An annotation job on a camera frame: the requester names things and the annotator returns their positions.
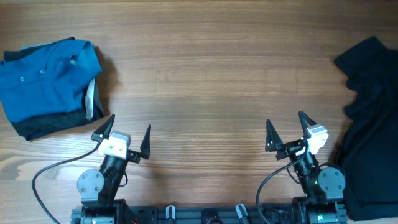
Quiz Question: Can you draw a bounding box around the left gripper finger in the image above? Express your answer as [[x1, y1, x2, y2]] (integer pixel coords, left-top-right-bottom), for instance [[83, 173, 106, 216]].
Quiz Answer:
[[91, 114, 115, 142], [140, 125, 151, 159]]

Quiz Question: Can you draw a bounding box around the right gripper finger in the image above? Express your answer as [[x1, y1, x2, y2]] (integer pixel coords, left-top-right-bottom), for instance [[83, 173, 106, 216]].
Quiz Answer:
[[298, 111, 318, 134], [265, 119, 284, 152]]

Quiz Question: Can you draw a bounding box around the black polo shirt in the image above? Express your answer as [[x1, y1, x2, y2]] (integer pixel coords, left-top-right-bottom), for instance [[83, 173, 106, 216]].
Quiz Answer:
[[334, 37, 397, 221]]

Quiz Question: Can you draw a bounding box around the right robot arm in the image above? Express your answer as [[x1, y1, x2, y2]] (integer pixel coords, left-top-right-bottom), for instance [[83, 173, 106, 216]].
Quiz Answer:
[[256, 111, 348, 224]]

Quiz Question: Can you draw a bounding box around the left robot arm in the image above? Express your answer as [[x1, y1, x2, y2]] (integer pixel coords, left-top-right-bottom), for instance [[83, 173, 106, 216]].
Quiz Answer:
[[70, 115, 151, 224]]

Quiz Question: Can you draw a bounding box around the dark grey folded shirt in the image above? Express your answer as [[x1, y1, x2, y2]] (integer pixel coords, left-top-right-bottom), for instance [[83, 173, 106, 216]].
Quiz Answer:
[[1, 37, 104, 141]]

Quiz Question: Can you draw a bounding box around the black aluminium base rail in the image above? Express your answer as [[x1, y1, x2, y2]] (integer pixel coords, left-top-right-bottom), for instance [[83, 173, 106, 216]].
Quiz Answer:
[[70, 203, 348, 224]]

